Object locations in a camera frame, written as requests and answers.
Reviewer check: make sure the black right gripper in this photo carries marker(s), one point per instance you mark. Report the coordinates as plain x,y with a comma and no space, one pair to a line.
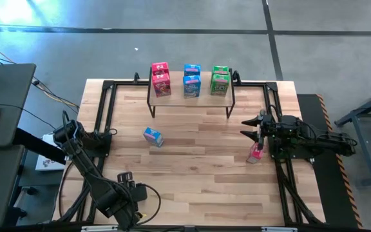
269,127

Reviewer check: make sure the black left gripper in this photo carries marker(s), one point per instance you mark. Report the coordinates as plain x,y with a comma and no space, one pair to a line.
137,193

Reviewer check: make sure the red Froot Loops cereal box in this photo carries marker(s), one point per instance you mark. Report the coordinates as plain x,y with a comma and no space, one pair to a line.
161,85
254,157
159,67

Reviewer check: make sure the blue Rice Krispies cereal box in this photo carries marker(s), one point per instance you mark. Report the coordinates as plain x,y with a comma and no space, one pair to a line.
192,86
153,136
192,68

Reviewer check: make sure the green Apple Jacks cereal box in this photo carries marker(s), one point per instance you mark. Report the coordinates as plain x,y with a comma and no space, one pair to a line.
219,84
221,69

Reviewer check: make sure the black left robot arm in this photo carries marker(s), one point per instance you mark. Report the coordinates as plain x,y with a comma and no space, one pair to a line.
92,174

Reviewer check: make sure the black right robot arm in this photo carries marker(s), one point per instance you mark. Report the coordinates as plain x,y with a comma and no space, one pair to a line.
317,141

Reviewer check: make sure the wooden shelf black metal legs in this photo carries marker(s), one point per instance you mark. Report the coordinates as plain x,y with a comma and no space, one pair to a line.
177,100

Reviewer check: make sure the black table clamp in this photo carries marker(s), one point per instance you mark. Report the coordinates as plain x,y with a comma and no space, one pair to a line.
236,76
136,78

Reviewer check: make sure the white box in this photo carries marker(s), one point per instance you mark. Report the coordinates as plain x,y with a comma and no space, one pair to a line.
45,162

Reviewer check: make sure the black metal beam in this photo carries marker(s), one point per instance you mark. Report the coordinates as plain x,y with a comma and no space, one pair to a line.
40,149

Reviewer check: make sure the black mat striped edge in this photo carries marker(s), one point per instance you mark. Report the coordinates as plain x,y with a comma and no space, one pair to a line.
330,193

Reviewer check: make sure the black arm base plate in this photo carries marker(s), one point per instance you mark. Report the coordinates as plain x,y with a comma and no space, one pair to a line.
288,157
105,151

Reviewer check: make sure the silver metal bracket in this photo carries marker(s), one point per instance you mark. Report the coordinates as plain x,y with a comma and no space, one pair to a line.
279,229
98,228

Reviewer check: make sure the black aluminium table frame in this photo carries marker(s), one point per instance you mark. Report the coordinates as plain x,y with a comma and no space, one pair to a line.
124,82

